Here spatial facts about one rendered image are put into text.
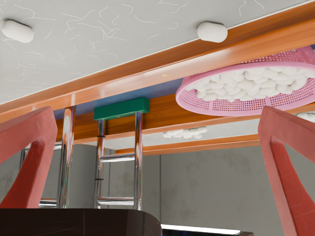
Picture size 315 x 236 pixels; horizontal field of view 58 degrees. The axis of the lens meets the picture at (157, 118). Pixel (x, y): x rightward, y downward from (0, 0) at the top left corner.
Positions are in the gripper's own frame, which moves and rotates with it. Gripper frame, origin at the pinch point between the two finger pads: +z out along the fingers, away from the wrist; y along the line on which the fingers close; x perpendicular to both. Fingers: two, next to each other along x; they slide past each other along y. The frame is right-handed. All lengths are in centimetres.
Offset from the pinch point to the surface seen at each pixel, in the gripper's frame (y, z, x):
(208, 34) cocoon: -5.9, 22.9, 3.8
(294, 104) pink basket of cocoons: -28, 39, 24
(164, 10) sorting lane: -0.8, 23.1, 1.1
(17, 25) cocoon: 16.4, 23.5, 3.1
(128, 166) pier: 23, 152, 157
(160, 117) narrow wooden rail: -1, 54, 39
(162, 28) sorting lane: -0.6, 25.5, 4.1
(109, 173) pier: 38, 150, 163
